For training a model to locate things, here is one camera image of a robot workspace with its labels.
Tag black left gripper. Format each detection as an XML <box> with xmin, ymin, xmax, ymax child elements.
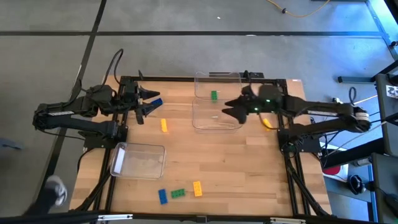
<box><xmin>115</xmin><ymin>82</ymin><xmax>161</xmax><ymax>126</ymax></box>

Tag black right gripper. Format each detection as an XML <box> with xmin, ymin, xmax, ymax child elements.
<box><xmin>221</xmin><ymin>85</ymin><xmax>264</xmax><ymax>124</ymax></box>

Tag clear plastic bin white label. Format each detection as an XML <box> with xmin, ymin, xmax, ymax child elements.
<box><xmin>109</xmin><ymin>141</ymin><xmax>167</xmax><ymax>181</ymax></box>

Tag red round object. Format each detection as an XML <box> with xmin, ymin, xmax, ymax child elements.
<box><xmin>322</xmin><ymin>166</ymin><xmax>341</xmax><ymax>176</ymax></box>

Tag black desk leg beam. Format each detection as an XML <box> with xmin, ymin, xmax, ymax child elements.
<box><xmin>320</xmin><ymin>136</ymin><xmax>385</xmax><ymax>169</ymax></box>

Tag black desk foot bar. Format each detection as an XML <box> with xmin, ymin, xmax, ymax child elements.
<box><xmin>337</xmin><ymin>75</ymin><xmax>379</xmax><ymax>84</ymax></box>

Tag person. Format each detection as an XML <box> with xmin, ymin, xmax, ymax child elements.
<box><xmin>23</xmin><ymin>174</ymin><xmax>68</xmax><ymax>217</ymax></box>

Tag black headphones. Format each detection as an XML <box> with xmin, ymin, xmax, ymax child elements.
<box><xmin>348</xmin><ymin>174</ymin><xmax>368</xmax><ymax>195</ymax></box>

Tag black desk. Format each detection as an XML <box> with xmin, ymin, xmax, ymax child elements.
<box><xmin>374</xmin><ymin>60</ymin><xmax>398</xmax><ymax>156</ymax></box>
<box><xmin>371</xmin><ymin>152</ymin><xmax>398</xmax><ymax>224</ymax></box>

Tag black white marker tag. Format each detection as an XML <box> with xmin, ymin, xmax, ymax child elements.
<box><xmin>385</xmin><ymin>84</ymin><xmax>398</xmax><ymax>100</ymax></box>

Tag black aluminium table frame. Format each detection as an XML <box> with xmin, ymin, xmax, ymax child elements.
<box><xmin>70</xmin><ymin>70</ymin><xmax>332</xmax><ymax>218</ymax></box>

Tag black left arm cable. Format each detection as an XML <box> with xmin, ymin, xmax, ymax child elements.
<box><xmin>105</xmin><ymin>48</ymin><xmax>124</xmax><ymax>94</ymax></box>

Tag yellow extension cable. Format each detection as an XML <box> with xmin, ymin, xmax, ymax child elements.
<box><xmin>266</xmin><ymin>0</ymin><xmax>331</xmax><ymax>19</ymax></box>

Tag silver rail bracket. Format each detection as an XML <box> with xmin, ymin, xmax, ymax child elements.
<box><xmin>269</xmin><ymin>217</ymin><xmax>307</xmax><ymax>224</ymax></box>
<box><xmin>97</xmin><ymin>213</ymin><xmax>134</xmax><ymax>222</ymax></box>

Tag white cable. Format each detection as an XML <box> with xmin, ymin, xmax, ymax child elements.
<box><xmin>353</xmin><ymin>95</ymin><xmax>379</xmax><ymax>105</ymax></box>
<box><xmin>328</xmin><ymin>121</ymin><xmax>387</xmax><ymax>156</ymax></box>

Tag black camera rail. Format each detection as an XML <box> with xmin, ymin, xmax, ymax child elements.
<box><xmin>0</xmin><ymin>210</ymin><xmax>398</xmax><ymax>224</ymax></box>

